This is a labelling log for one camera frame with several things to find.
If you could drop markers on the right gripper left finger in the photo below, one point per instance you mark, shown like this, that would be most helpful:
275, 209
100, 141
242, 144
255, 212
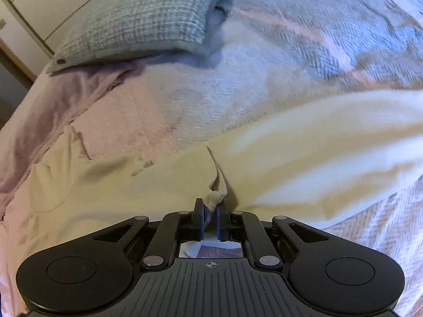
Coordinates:
175, 229

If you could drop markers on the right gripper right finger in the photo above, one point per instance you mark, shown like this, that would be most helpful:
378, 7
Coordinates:
247, 229

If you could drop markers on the cream long-sleeve shirt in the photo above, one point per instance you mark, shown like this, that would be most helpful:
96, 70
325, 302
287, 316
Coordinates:
320, 163

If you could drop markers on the pink bed sheet duvet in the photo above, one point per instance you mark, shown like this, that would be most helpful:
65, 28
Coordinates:
113, 109

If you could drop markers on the grey herringbone blanket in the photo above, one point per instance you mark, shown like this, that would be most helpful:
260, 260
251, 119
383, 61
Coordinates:
275, 55

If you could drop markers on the small grey checked pillow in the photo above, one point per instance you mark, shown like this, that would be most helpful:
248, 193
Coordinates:
124, 29

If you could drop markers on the cream wardrobe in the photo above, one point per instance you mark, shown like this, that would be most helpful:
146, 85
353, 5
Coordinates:
32, 30

